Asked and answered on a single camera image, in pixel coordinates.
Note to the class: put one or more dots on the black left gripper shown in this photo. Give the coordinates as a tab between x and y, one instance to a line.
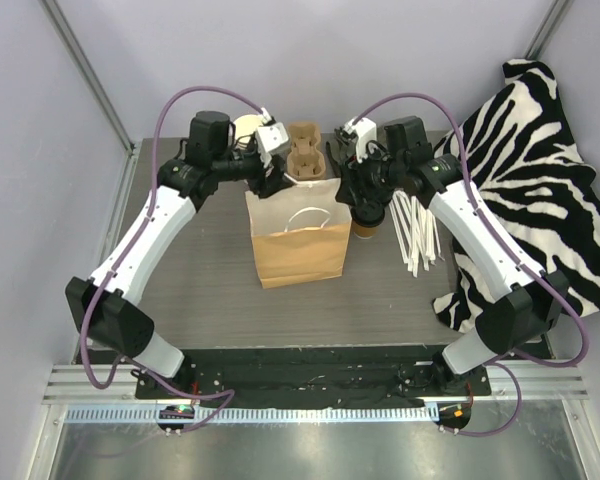
268	179

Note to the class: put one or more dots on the zebra print blanket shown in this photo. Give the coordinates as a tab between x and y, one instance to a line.
523	158

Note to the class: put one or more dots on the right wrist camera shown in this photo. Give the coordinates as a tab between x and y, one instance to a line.
360	132

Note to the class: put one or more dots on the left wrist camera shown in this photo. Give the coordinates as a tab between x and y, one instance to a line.
271	140

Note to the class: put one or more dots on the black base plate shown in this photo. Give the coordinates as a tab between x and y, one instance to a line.
353	377

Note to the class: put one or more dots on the stack of pulp cup carriers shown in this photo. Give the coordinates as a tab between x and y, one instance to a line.
305	161

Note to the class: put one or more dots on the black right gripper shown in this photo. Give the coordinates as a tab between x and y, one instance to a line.
356	187

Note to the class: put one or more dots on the olive green cloth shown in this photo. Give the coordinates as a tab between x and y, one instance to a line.
337	145

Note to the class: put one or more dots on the black plastic cup lid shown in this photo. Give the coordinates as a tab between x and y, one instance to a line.
368	218

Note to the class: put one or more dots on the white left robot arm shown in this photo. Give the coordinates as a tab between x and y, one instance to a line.
105	306

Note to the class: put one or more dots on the brown paper bag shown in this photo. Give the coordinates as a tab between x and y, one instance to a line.
299	234

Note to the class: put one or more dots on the white cable duct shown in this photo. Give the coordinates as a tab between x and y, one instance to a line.
181	414

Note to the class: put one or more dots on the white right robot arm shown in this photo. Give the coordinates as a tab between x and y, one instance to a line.
526	296

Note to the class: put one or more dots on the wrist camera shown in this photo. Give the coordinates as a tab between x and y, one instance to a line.
271	140
360	132

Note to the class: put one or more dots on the stack of white paper cups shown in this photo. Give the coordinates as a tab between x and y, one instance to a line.
245	126

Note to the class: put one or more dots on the white wrapped straws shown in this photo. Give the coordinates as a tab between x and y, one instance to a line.
417	233

